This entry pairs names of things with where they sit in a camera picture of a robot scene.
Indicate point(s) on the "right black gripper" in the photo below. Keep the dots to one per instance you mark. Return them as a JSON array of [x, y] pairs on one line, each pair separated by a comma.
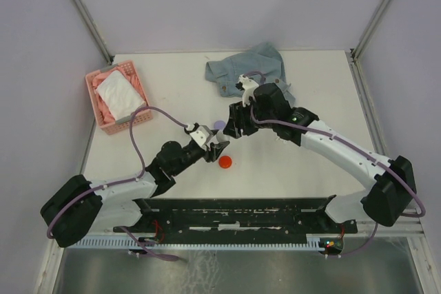
[[237, 120]]

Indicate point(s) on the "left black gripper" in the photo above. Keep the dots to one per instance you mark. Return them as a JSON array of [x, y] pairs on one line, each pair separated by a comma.
[[216, 149]]

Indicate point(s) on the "purple earbud case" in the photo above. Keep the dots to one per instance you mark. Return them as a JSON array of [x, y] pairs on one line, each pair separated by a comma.
[[219, 125]]

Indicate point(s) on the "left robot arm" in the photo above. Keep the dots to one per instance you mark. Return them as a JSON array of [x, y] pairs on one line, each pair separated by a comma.
[[82, 206]]

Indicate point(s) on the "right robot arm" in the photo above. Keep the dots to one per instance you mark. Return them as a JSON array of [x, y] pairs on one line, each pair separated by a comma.
[[388, 184]]

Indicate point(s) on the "blue denim jacket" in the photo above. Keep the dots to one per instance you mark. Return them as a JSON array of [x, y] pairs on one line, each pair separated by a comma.
[[262, 63]]

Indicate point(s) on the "white folded cloth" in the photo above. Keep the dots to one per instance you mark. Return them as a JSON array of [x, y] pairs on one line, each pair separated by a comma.
[[119, 94]]

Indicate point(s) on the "pink plastic basket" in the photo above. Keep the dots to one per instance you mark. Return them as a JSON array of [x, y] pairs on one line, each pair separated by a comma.
[[128, 70]]

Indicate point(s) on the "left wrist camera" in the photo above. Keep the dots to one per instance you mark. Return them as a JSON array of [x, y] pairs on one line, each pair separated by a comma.
[[200, 134]]

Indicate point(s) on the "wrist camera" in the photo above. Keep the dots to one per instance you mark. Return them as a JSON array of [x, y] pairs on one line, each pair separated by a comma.
[[200, 134], [247, 86]]

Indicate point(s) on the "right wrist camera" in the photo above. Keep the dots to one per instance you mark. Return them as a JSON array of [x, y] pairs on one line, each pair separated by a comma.
[[247, 86]]

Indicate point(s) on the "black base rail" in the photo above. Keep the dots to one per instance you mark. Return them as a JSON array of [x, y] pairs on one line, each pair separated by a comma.
[[237, 221]]

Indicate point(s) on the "left aluminium frame post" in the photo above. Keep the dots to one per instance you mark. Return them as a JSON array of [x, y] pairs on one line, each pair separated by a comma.
[[93, 31]]

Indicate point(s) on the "aluminium frame post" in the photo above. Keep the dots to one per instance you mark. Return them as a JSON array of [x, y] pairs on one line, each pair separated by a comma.
[[93, 31], [368, 33]]

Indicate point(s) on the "right aluminium frame post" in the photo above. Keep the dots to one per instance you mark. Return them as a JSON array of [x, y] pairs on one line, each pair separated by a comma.
[[368, 33]]

